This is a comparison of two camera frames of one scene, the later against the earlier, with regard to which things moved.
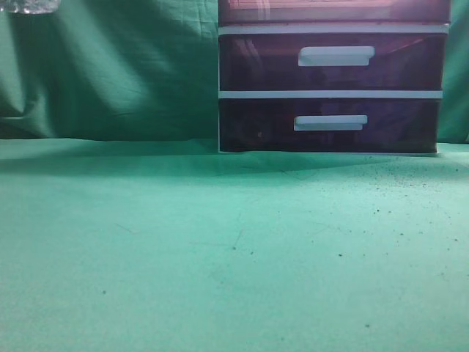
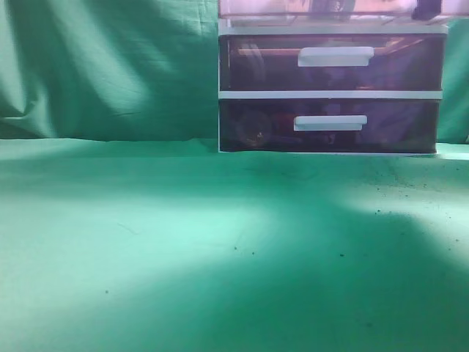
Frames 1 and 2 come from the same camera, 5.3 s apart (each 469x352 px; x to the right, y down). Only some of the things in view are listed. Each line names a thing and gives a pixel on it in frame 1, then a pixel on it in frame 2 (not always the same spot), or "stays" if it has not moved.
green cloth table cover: [172, 246] stays
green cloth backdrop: [149, 69] stays
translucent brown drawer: [332, 61] stays
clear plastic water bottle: [30, 6] to [333, 5]
